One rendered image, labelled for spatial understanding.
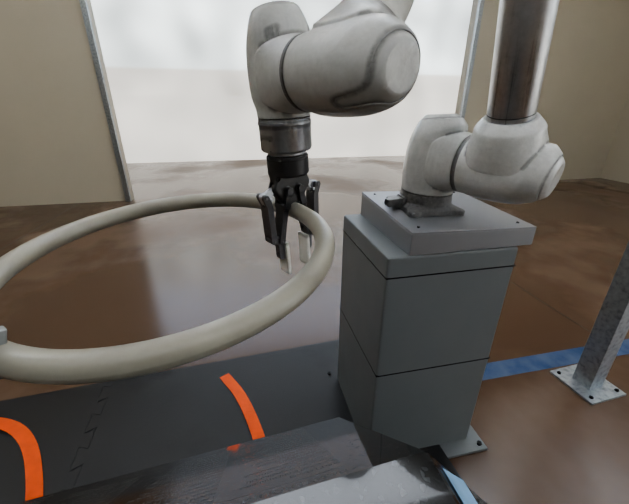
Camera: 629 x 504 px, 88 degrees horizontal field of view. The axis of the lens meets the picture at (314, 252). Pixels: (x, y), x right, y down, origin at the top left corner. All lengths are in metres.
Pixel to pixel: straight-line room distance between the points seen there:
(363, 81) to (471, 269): 0.72
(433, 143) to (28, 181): 5.13
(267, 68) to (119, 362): 0.41
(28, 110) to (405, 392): 5.06
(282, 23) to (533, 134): 0.58
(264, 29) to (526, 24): 0.51
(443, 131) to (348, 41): 0.61
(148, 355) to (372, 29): 0.39
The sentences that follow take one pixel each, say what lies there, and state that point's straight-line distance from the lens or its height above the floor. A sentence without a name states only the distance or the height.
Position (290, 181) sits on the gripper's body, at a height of 1.03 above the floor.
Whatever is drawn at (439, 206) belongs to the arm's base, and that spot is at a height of 0.89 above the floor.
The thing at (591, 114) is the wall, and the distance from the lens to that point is 7.51.
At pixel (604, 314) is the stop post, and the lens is 1.84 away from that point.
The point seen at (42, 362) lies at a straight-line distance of 0.38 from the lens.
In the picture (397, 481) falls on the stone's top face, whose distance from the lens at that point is 0.35.
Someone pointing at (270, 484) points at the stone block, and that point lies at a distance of 0.37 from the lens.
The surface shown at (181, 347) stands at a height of 0.96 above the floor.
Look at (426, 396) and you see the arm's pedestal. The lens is 1.25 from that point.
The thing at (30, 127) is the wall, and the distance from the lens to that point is 5.39.
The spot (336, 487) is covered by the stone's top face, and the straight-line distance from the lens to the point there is 0.34.
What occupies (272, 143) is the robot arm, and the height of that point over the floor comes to 1.10.
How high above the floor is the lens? 1.16
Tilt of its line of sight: 24 degrees down
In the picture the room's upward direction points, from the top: straight up
